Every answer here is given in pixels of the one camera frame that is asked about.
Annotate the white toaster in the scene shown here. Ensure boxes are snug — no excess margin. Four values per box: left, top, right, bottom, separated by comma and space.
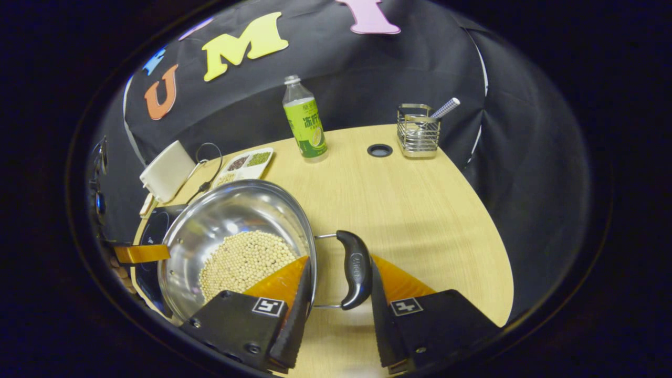
139, 140, 196, 204

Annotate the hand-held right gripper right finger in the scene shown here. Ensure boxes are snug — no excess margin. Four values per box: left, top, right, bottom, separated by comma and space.
370, 254, 503, 375

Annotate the black induction cooktop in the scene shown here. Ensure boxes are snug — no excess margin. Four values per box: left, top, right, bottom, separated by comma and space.
131, 204, 187, 316

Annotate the black power cable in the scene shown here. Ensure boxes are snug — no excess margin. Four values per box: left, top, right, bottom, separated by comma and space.
186, 142, 224, 206

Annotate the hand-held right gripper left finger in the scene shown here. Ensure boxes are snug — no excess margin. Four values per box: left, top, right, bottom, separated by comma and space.
178, 255, 314, 374

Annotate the pile of soybeans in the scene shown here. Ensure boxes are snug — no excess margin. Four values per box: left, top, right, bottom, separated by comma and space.
198, 230, 298, 302

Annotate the silver utensil handle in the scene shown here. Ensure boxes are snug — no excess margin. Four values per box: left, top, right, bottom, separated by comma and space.
429, 97, 461, 120

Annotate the stainless steel pot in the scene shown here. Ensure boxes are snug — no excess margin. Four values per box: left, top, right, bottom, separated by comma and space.
157, 179, 373, 323

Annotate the metal wire utensil holder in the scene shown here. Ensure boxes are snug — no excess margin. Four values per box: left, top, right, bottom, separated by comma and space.
396, 103, 442, 159

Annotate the green label drink bottle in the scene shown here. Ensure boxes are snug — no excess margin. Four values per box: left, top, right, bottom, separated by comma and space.
282, 75, 329, 163

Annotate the white divided bean tray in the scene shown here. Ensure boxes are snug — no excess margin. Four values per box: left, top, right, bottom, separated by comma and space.
211, 148, 275, 190

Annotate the black backdrop cloth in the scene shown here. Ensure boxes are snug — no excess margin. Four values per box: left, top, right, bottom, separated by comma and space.
89, 0, 591, 321

